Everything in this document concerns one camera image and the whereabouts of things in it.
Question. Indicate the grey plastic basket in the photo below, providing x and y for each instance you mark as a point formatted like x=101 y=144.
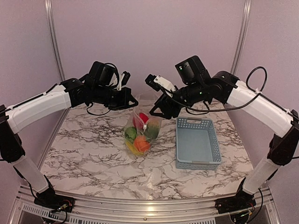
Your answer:
x=197 y=146

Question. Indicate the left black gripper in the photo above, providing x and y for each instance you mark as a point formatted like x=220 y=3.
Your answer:
x=124 y=101

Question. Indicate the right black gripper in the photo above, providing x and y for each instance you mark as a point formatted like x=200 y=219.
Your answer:
x=165 y=104

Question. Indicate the front aluminium rail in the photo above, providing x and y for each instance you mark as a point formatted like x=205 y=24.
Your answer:
x=100 y=210

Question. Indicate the green toy cabbage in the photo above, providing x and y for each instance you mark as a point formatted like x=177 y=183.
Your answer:
x=130 y=133

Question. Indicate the clear zip top bag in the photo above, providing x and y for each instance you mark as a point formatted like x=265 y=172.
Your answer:
x=146 y=101

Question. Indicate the orange toy orange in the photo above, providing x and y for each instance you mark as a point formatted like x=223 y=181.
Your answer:
x=141 y=144

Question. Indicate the yellow toy banana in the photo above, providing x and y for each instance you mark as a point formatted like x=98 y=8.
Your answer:
x=132 y=148

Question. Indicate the red toy apple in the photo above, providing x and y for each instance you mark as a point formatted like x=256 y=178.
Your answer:
x=140 y=120

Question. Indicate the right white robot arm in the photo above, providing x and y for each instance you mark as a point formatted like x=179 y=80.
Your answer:
x=228 y=89

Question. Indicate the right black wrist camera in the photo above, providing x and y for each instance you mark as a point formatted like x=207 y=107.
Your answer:
x=191 y=71

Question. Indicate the green orange toy cucumber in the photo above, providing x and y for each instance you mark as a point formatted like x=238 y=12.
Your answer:
x=153 y=122

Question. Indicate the green toy bell pepper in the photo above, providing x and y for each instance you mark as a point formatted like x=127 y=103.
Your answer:
x=151 y=132

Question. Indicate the right aluminium frame post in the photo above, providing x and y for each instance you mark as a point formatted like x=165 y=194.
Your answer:
x=242 y=35

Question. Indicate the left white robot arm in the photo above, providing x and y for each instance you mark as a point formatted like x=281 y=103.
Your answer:
x=68 y=94

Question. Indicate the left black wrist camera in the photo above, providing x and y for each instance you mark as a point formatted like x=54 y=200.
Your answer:
x=105 y=75

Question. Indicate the aluminium frame post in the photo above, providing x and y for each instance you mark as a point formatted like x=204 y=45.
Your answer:
x=53 y=38
x=242 y=35

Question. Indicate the left aluminium frame post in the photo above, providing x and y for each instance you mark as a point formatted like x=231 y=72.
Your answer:
x=53 y=38

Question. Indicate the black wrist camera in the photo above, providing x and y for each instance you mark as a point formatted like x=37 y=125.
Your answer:
x=191 y=71
x=105 y=75

